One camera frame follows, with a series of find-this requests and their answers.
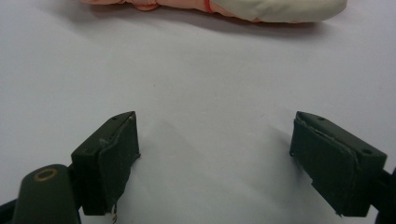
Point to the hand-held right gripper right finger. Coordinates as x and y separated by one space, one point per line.
333 168

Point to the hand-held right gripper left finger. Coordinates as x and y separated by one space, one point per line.
107 158

